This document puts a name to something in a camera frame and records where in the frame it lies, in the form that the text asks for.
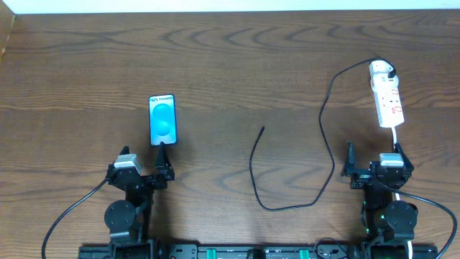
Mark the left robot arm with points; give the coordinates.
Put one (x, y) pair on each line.
(128, 220)

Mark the white power strip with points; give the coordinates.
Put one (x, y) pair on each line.
(387, 100)

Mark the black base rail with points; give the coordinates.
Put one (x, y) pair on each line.
(218, 252)

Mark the blue screen smartphone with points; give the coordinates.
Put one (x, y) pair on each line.
(162, 120)

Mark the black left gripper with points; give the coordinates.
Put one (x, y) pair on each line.
(144, 180)

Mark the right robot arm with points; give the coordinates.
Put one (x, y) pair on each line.
(389, 222)

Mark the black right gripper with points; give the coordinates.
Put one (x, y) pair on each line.
(371, 173)

